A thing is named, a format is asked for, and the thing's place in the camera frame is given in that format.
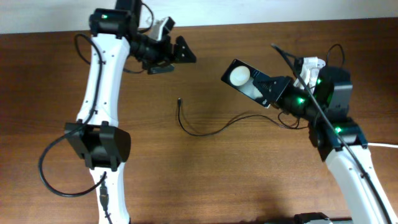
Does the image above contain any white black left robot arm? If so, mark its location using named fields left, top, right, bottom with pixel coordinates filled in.
left=65, top=1, right=197, bottom=223

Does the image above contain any black usb charging cable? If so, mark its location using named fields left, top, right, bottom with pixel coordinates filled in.
left=177, top=43, right=346, bottom=137

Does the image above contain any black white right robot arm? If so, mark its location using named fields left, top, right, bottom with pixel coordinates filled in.
left=253, top=66, right=397, bottom=223

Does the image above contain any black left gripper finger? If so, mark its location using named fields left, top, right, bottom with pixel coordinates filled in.
left=173, top=36, right=197, bottom=63
left=147, top=64, right=175, bottom=75

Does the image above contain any black smartphone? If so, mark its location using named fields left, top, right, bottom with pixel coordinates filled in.
left=221, top=59, right=271, bottom=108

